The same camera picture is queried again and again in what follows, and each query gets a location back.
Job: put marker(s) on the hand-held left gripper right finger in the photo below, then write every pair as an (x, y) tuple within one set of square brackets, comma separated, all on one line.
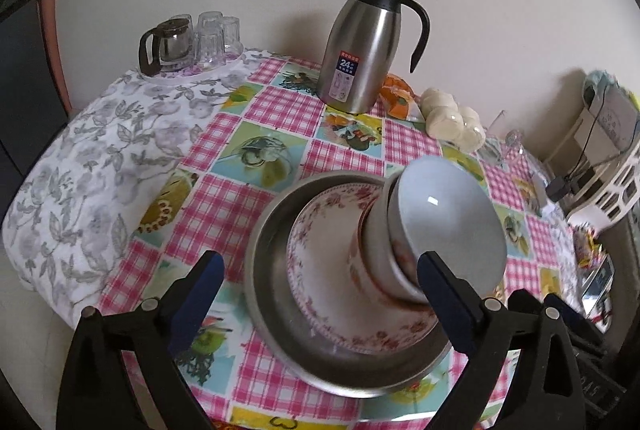
[(445, 292)]

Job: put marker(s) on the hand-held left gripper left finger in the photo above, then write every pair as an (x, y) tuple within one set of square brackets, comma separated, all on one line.
[(200, 295)]

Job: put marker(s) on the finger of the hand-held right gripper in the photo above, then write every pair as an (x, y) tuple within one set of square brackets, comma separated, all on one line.
[(582, 317), (597, 375)]

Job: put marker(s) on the strawberry print bowl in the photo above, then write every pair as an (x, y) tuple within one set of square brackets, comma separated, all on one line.
[(370, 282)]

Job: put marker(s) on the small white bowl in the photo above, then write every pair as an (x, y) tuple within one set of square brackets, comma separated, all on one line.
[(450, 210)]

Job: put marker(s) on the floral rim round plate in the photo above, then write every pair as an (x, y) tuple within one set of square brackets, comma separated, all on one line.
[(325, 250)]

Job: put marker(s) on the blue shiny packet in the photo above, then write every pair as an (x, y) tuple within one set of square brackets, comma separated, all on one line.
[(599, 285)]

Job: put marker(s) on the colourful snack packet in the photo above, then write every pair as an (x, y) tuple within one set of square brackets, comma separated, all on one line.
[(592, 247)]

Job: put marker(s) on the white charger block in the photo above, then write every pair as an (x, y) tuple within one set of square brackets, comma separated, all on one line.
[(542, 195)]

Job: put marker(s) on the black power adapter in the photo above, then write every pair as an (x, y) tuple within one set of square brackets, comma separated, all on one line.
[(558, 189)]

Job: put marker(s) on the white plastic basket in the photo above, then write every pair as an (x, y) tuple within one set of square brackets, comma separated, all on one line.
[(615, 190)]

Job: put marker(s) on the clear glass mug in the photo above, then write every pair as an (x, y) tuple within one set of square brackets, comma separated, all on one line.
[(500, 142)]

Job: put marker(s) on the grey floral cloth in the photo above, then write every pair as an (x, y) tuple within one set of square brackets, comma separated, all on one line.
[(100, 160)]

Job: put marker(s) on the bag of steamed buns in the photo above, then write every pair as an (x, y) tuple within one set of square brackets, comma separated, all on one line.
[(450, 120)]

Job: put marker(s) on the orange printed bag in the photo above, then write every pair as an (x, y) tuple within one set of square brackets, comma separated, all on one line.
[(397, 97)]

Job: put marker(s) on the pink checkered tablecloth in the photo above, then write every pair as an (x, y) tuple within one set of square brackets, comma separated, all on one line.
[(280, 110)]

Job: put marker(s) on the pale patterned cloth bundle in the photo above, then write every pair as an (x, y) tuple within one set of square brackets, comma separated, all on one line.
[(612, 110)]

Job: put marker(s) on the stainless steel thermos jug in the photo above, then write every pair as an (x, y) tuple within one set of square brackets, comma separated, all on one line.
[(360, 50)]

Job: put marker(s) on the dark cabinet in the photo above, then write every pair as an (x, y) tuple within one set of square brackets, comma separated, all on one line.
[(25, 75)]

